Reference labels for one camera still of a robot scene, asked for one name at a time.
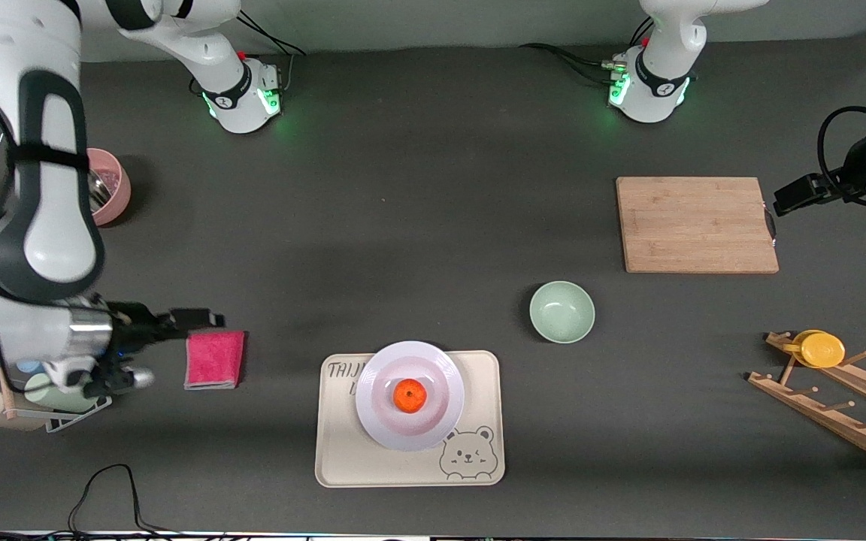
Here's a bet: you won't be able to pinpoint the orange fruit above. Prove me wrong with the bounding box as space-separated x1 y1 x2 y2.
392 379 428 414

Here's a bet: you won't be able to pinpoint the white round plate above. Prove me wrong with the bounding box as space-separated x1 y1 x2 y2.
355 340 466 452

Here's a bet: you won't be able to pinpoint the pink folded cloth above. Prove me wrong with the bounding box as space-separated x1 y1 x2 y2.
183 331 247 391

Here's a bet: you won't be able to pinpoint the wooden cutting board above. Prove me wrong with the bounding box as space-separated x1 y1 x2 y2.
616 177 780 274

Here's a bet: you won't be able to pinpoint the green cup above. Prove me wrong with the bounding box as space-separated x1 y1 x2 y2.
24 372 103 413

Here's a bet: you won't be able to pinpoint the pink ribbed bowl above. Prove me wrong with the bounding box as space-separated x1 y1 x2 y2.
86 147 132 227

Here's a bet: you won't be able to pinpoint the metal scoop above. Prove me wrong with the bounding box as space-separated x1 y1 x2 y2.
87 169 114 213

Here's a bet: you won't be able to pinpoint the yellow cup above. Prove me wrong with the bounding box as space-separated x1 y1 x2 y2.
783 329 846 369

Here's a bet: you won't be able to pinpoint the wooden rack rod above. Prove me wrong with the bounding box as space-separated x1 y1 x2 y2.
0 367 19 420

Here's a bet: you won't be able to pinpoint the wooden peg drying rack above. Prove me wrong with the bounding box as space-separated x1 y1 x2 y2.
747 331 866 474

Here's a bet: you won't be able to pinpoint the pale green bowl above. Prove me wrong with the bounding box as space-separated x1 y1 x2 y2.
529 280 596 345

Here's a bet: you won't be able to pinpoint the beige bear print tray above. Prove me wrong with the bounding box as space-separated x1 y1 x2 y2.
315 350 506 488

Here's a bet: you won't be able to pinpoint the white wire cup rack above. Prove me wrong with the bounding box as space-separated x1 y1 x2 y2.
0 364 113 434

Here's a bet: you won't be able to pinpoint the black floor cable loop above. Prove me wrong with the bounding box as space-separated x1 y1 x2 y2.
65 464 186 538

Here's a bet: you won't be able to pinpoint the black left arm base cables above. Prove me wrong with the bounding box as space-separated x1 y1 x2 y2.
519 15 656 87

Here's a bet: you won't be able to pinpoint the black arm base cables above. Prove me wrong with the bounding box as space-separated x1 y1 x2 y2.
234 11 310 98
519 15 656 87

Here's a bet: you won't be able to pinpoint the black right arm base cables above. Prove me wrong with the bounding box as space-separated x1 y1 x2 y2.
234 11 310 98

